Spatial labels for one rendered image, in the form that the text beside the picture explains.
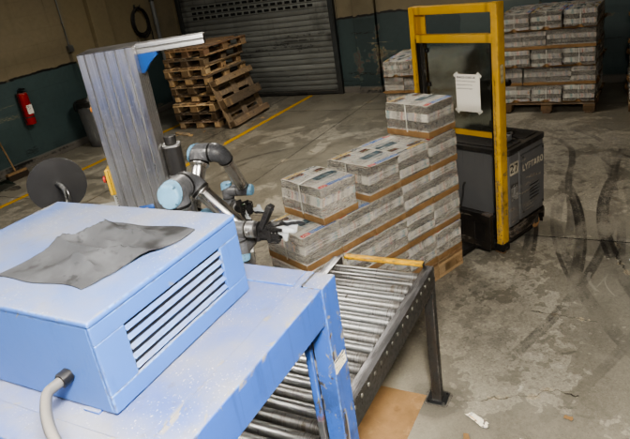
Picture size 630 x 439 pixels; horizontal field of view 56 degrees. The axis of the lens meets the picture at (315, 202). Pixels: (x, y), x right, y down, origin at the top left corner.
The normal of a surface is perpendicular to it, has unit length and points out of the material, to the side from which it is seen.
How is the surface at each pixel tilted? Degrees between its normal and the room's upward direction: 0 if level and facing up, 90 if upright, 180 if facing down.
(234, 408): 90
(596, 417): 0
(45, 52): 90
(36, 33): 90
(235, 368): 0
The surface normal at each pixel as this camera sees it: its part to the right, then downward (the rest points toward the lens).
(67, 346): -0.45, 0.39
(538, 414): -0.15, -0.92
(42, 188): 0.47, 0.27
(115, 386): 0.88, 0.05
